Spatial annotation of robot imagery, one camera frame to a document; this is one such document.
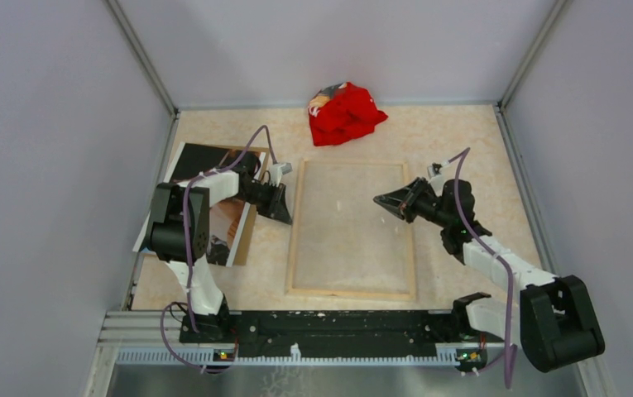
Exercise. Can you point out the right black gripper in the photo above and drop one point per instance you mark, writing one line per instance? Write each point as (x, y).
(402, 202)

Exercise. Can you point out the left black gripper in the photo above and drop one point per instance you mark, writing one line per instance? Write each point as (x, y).
(276, 207)

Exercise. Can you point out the crumpled red cloth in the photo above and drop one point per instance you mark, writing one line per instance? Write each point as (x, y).
(341, 113)

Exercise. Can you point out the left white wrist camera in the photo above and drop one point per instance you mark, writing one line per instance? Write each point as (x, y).
(277, 171)

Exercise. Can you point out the light wooden picture frame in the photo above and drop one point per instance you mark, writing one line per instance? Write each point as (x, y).
(349, 293)

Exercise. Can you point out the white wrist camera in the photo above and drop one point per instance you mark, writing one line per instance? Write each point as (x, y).
(277, 171)
(435, 170)

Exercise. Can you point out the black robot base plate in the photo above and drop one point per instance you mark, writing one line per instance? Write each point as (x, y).
(331, 333)

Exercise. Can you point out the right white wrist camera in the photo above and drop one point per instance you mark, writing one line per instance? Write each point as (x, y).
(435, 170)

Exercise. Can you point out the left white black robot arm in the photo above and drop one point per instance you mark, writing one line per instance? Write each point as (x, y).
(207, 308)

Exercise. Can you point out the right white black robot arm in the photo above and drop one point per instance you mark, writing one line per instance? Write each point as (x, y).
(551, 318)

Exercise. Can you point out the aluminium rail with cable duct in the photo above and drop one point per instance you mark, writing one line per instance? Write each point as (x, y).
(159, 330)

